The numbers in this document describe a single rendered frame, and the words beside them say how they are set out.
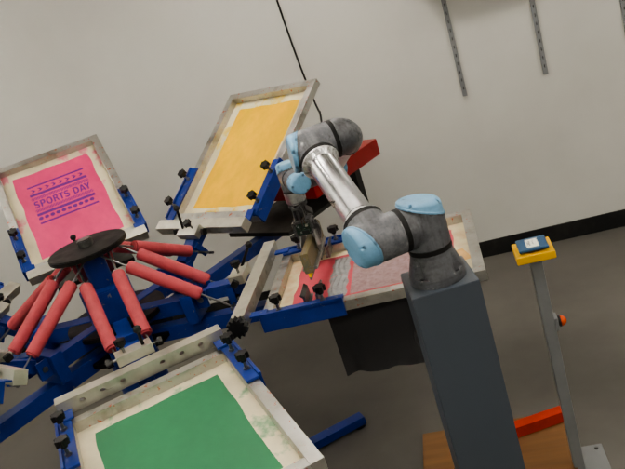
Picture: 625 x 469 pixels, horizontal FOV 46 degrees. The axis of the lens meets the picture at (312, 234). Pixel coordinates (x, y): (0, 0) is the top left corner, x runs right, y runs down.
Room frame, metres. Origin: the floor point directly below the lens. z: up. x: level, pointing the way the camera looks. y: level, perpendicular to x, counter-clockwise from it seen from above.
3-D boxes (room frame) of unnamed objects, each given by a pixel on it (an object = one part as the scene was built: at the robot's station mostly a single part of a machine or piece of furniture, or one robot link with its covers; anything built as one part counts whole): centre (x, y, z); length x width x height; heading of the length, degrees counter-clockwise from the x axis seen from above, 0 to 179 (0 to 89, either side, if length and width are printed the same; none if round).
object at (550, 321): (2.30, -0.71, 0.48); 0.22 x 0.22 x 0.96; 77
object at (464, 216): (2.54, -0.18, 0.97); 0.79 x 0.58 x 0.04; 77
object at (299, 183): (2.47, -0.02, 1.39); 0.11 x 0.11 x 0.08; 12
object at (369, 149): (3.82, -0.11, 1.06); 0.61 x 0.46 x 0.12; 137
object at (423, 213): (1.79, -0.28, 1.37); 0.13 x 0.12 x 0.14; 102
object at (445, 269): (1.79, -0.28, 1.25); 0.15 x 0.15 x 0.10
